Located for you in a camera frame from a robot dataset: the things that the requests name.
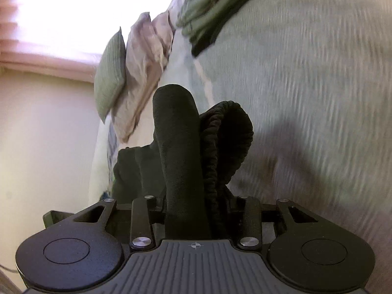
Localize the black pants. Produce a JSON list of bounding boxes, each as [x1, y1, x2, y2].
[[112, 84, 253, 240]]

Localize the green checked cushion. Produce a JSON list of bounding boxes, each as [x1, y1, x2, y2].
[[94, 29, 126, 123]]

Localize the taupe pillow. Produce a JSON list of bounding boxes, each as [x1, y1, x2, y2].
[[112, 11, 175, 143]]

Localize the pink curtain left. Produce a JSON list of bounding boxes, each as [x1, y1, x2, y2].
[[1, 0, 102, 82]]

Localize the folded green grey clothes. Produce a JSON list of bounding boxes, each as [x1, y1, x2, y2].
[[175, 0, 249, 58]]

